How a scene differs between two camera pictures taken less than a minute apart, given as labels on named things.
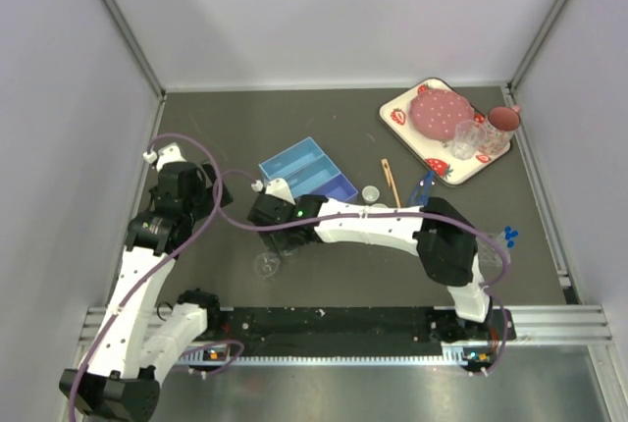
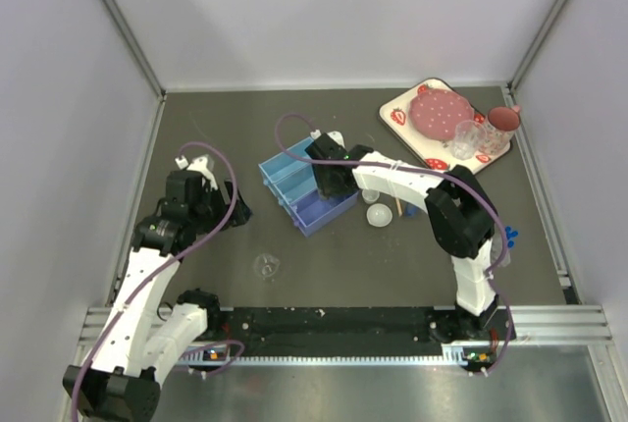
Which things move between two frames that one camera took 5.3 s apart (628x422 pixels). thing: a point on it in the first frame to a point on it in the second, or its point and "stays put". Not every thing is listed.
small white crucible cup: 370,193 stays put
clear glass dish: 266,264 stays put
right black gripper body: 282,238 to 328,186
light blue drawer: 310,176 stays put
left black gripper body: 203,201 to 211,210
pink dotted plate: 436,113 stays put
